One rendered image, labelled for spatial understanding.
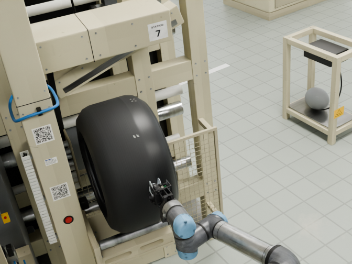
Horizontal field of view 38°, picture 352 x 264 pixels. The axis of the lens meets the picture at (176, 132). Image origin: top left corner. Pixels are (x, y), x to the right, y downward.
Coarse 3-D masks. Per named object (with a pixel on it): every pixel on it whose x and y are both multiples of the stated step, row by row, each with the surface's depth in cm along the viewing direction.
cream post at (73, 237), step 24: (0, 0) 172; (0, 24) 175; (24, 24) 179; (0, 48) 179; (24, 48) 183; (24, 72) 187; (24, 96) 191; (48, 96) 195; (24, 120) 195; (48, 120) 199; (48, 144) 204; (48, 168) 209; (48, 192) 215; (72, 192) 220; (72, 216) 226; (72, 240) 232
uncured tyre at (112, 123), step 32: (128, 96) 226; (96, 128) 209; (128, 128) 209; (160, 128) 215; (96, 160) 206; (128, 160) 204; (160, 160) 208; (96, 192) 248; (128, 192) 205; (128, 224) 215
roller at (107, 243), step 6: (168, 222) 240; (144, 228) 236; (150, 228) 237; (156, 228) 238; (120, 234) 234; (126, 234) 234; (132, 234) 235; (138, 234) 236; (144, 234) 237; (102, 240) 232; (108, 240) 232; (114, 240) 232; (120, 240) 233; (126, 240) 235; (102, 246) 231; (108, 246) 232
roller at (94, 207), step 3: (96, 201) 256; (90, 204) 254; (93, 204) 254; (96, 204) 254; (90, 207) 253; (93, 207) 254; (96, 207) 254; (99, 207) 255; (87, 210) 253; (90, 210) 254; (93, 210) 254; (96, 210) 256; (87, 213) 254
